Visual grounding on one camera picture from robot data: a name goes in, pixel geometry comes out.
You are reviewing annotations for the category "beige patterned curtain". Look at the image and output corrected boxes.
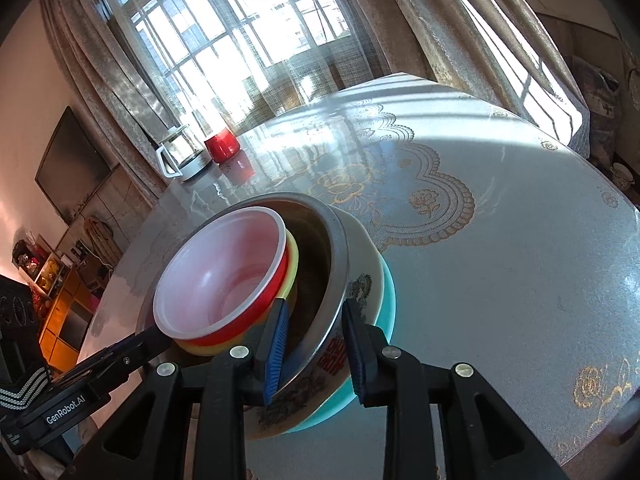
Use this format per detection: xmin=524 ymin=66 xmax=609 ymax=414
xmin=37 ymin=0 xmax=171 ymax=206
xmin=370 ymin=0 xmax=591 ymax=156

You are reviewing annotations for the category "wall television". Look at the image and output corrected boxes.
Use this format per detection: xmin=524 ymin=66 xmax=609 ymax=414
xmin=34 ymin=106 xmax=115 ymax=226

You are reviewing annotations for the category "yellow plastic bowl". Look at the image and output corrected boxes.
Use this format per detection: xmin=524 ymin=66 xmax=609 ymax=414
xmin=175 ymin=230 xmax=301 ymax=357

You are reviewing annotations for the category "shelf with ornaments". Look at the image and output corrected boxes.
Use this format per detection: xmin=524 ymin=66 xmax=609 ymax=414
xmin=12 ymin=232 xmax=71 ymax=296

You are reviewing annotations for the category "stainless steel bowl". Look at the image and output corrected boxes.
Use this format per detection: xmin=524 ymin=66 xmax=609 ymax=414
xmin=220 ymin=192 xmax=351 ymax=401

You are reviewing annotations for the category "glass electric kettle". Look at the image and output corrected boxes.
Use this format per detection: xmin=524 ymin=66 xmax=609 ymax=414
xmin=155 ymin=124 xmax=213 ymax=182

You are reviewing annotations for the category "person's left forearm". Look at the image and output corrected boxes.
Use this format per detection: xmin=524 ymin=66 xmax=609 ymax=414
xmin=0 ymin=275 xmax=51 ymax=421

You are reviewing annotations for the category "red plastic bowl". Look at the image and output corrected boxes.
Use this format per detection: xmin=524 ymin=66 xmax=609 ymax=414
xmin=152 ymin=206 xmax=290 ymax=348

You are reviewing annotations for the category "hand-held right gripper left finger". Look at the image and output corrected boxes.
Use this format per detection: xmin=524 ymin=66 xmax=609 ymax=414
xmin=70 ymin=297 xmax=291 ymax=480

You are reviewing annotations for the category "barred window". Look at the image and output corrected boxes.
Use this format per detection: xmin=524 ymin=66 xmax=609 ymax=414
xmin=107 ymin=0 xmax=381 ymax=131

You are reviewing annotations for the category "white patterned cup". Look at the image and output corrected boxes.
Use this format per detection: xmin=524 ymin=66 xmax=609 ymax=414
xmin=612 ymin=162 xmax=636 ymax=191

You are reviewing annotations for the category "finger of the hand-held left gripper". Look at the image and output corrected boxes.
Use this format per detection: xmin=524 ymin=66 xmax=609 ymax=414
xmin=50 ymin=327 xmax=173 ymax=392

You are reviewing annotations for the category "white sheer curtain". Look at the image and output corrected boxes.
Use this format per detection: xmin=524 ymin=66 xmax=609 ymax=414
xmin=95 ymin=0 xmax=436 ymax=136

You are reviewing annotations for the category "orange wooden cabinet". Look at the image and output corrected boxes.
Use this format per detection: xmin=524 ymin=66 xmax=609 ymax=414
xmin=37 ymin=265 xmax=98 ymax=361

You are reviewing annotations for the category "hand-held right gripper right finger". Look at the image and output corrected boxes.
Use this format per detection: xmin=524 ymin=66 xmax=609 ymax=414
xmin=341 ymin=299 xmax=571 ymax=480

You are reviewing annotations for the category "red mug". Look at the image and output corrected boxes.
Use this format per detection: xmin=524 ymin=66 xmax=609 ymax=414
xmin=204 ymin=129 xmax=241 ymax=163

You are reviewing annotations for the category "large white plate red print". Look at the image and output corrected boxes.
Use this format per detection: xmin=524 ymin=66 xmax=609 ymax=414
xmin=135 ymin=210 xmax=386 ymax=441

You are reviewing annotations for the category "patterned bag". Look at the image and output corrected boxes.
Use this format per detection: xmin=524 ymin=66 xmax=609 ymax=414
xmin=570 ymin=55 xmax=626 ymax=171

